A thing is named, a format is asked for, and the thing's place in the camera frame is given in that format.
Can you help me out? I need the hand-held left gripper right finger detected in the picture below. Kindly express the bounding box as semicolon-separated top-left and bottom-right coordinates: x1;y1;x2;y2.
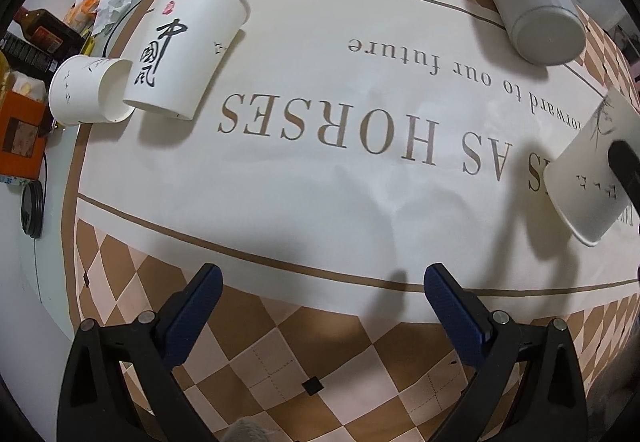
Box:
423;263;589;442

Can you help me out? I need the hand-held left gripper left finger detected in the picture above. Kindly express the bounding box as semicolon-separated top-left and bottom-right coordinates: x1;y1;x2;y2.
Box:
57;263;224;442

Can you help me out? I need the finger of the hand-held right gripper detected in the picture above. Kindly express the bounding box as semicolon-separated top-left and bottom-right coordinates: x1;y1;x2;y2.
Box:
607;139;640;203

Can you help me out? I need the small white paper cup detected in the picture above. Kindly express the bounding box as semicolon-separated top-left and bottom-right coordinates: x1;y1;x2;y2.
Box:
48;54;136;127

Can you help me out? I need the tall white cup, black calligraphy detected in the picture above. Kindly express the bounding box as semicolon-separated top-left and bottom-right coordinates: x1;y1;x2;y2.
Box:
122;0;250;121

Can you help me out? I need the checkered printed table mat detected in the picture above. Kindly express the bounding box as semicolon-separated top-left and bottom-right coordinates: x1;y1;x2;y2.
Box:
60;0;640;442

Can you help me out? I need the black round lid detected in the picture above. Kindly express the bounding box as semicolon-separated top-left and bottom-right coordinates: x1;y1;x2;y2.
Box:
19;179;46;239

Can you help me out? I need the orange cardboard box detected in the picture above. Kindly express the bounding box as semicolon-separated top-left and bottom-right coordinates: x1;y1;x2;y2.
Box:
0;86;49;179

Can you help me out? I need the black flat box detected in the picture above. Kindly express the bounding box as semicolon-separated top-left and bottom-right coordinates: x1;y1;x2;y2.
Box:
0;32;57;74

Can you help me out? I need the dark glass bottle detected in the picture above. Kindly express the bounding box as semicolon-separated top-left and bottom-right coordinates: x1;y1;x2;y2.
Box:
14;8;85;58

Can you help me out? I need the crumpled white tissue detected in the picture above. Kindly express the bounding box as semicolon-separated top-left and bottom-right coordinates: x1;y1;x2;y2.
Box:
93;0;139;38

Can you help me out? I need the orange snack packet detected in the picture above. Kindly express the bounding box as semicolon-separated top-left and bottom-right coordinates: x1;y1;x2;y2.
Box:
63;0;126;35

